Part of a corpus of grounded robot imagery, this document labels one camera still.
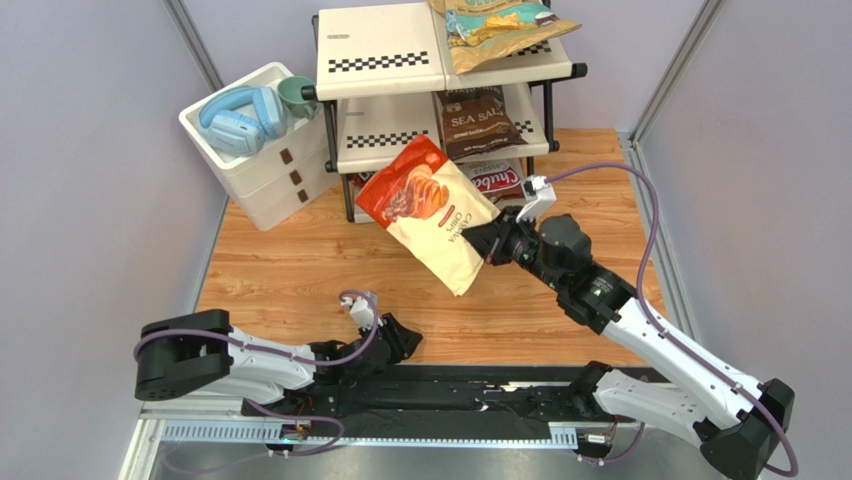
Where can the cream red cassava chips bag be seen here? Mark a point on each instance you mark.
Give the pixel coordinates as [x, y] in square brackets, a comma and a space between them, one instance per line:
[425, 202]

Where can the Chuba cassava chips bag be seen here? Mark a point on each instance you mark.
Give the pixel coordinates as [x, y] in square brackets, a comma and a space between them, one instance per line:
[500, 181]

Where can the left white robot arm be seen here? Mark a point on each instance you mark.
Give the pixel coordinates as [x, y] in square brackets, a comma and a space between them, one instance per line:
[203, 352]

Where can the red Doritos bag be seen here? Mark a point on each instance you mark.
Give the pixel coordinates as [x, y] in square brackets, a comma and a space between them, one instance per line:
[360, 179]

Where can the cream three-tier shelf rack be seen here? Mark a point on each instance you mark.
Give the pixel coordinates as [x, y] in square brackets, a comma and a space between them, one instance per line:
[379, 69]

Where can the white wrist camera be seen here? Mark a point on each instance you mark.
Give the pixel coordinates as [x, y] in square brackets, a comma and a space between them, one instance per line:
[539, 195]
[361, 307]

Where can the light blue headphones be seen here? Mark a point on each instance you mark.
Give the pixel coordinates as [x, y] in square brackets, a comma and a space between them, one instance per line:
[239, 121]

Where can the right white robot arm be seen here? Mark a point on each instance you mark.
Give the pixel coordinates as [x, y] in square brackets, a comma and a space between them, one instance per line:
[735, 420]

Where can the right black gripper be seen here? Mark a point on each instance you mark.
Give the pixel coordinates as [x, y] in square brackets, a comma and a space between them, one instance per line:
[497, 238]

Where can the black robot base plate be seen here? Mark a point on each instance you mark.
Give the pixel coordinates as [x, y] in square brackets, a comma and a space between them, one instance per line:
[449, 402]

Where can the green ceramic cup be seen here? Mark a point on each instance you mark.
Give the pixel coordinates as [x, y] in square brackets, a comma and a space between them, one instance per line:
[297, 93]

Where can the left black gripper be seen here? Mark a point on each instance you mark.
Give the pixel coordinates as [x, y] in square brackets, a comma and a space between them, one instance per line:
[402, 340]

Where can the tan teal chips bag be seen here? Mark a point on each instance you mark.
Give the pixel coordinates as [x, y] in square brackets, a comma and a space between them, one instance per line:
[478, 32]

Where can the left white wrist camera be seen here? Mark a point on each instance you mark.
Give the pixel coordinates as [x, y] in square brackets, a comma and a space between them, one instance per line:
[361, 307]

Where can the brown Kettle sea salt bag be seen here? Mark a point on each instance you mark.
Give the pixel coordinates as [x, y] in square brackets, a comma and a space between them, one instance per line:
[475, 121]

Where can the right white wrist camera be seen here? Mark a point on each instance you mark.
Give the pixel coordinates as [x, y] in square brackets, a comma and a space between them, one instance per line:
[539, 195]

